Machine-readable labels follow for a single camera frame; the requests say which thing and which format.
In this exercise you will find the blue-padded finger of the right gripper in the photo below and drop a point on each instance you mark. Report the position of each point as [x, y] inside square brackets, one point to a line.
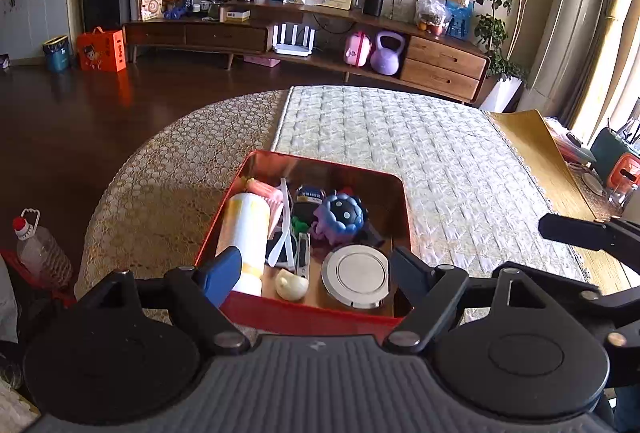
[582, 234]

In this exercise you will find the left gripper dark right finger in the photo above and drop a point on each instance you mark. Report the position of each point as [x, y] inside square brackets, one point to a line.
[413, 277]

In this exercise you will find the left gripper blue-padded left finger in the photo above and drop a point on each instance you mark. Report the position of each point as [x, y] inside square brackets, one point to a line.
[217, 276]

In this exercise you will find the round silver tin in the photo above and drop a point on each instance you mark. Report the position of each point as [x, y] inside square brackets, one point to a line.
[357, 276]

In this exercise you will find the white yellow pill bottle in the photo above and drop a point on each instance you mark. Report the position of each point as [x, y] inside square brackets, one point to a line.
[245, 226]

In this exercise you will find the cream round ball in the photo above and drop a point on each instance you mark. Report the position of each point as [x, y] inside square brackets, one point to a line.
[290, 287]

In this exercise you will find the white frame sunglasses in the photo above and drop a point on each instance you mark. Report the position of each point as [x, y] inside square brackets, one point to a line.
[282, 253]

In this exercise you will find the blue purple spiky toy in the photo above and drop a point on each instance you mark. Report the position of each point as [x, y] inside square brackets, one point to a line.
[338, 219]

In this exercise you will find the silver nail clipper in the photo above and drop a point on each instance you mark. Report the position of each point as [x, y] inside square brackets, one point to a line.
[303, 255]

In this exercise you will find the pink ribbed case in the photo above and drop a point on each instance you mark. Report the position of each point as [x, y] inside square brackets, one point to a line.
[274, 198]

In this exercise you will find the black blue white tube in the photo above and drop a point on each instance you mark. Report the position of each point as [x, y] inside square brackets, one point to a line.
[306, 200]

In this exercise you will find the green orange tissue box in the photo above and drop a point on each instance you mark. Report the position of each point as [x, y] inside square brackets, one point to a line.
[613, 155]

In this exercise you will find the lace tablecloth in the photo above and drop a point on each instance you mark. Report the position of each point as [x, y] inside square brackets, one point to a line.
[155, 213]

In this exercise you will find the stack of books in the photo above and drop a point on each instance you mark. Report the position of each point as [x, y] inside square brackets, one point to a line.
[569, 146]

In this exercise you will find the quilted cream table mat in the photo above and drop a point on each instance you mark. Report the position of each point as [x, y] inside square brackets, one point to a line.
[471, 199]

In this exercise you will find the yellow wood-grain mat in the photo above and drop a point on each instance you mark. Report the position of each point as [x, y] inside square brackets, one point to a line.
[531, 139]

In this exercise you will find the plastic oil bottle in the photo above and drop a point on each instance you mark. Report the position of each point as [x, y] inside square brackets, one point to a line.
[39, 252]

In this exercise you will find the white standing air conditioner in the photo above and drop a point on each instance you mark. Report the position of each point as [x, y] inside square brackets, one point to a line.
[564, 55]

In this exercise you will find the purple kettlebell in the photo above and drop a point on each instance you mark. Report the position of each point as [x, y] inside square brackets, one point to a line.
[386, 61]

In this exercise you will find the wooden tv cabinet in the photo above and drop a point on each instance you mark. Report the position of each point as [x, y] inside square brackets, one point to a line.
[317, 37]

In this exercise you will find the pink small case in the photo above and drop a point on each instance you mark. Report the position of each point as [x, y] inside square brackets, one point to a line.
[358, 47]

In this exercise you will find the white router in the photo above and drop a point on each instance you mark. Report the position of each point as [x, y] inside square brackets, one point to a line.
[293, 40]

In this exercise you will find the orange gift bag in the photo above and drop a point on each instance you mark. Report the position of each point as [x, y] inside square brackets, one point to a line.
[102, 50]

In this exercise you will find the blue picture box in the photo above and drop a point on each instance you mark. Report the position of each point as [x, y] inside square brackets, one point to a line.
[460, 18]

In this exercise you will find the bag of fruit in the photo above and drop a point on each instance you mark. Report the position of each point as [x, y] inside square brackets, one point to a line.
[432, 16]

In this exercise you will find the blue trash bin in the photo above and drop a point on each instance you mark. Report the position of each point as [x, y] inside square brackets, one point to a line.
[57, 52]

